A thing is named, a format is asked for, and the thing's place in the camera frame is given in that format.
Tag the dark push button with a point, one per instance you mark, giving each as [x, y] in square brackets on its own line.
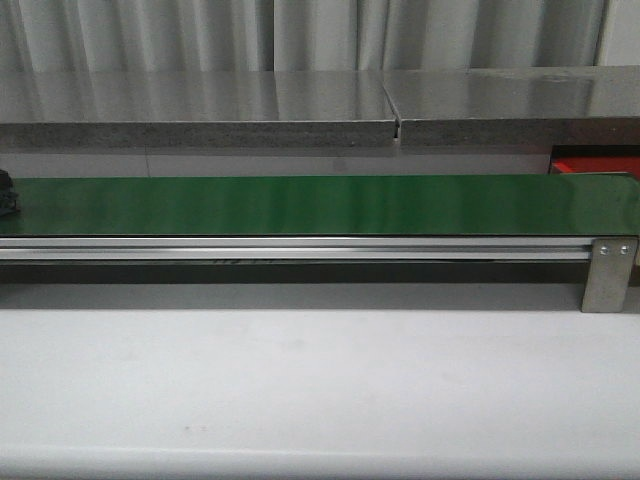
[8, 195]

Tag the red plastic tray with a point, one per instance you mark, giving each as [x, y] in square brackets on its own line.
[625, 165]

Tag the green conveyor belt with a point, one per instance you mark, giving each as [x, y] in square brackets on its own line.
[439, 205]

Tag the right grey stone slab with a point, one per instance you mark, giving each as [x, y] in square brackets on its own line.
[534, 106]

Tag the grey stone counter slab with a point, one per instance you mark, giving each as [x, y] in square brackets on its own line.
[195, 110]

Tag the white pleated curtain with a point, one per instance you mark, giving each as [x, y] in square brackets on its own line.
[147, 36]

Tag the steel conveyor support bracket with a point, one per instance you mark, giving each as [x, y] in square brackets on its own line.
[610, 268]

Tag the aluminium conveyor frame rail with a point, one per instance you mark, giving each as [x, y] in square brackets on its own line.
[295, 248]

